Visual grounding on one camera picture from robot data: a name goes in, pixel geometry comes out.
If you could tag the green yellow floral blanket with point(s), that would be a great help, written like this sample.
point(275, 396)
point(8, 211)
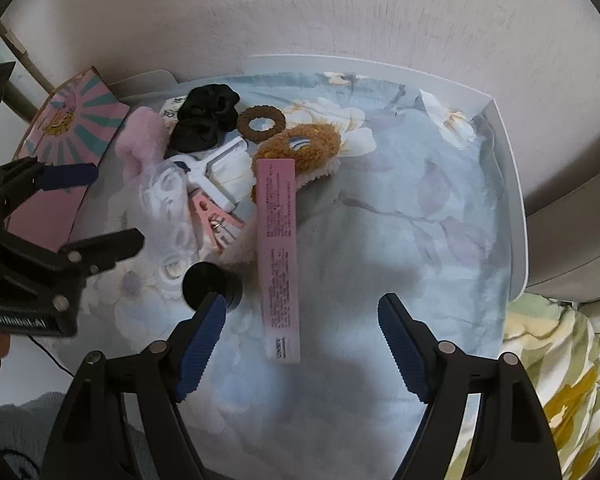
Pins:
point(555, 360)

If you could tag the pink striped cardboard box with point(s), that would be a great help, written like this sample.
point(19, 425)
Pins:
point(85, 115)

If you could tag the white labelled packet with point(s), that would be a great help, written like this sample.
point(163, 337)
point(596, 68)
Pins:
point(172, 105)

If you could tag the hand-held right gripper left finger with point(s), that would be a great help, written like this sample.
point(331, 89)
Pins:
point(200, 347)

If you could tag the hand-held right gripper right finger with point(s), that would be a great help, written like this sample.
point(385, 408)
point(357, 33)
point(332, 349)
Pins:
point(402, 350)

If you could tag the brown and white plush toy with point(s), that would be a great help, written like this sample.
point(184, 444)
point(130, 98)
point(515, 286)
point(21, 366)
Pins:
point(280, 152)

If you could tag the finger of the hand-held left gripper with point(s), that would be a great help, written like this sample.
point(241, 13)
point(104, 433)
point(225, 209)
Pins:
point(65, 176)
point(105, 247)

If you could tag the pink clothespin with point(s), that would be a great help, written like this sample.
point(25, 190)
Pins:
point(205, 210)

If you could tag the white bed table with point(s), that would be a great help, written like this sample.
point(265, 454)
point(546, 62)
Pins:
point(517, 210)

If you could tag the grey upholstered furniture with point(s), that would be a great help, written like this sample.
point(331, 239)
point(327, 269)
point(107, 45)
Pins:
point(580, 240)

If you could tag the white plastic clip tool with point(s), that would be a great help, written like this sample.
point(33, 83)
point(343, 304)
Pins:
point(207, 175)

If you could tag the wooden slat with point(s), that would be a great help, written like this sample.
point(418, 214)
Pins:
point(19, 52)

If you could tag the black scrunchie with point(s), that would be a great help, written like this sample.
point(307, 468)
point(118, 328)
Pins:
point(205, 110)

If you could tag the long pink carton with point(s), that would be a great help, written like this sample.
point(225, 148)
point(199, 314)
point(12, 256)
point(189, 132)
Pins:
point(277, 260)

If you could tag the blue floral bedsheet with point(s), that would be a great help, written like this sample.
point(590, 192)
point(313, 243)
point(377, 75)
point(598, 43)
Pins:
point(380, 210)

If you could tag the clear bag of white rings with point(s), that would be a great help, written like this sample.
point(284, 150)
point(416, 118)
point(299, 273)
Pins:
point(165, 197)

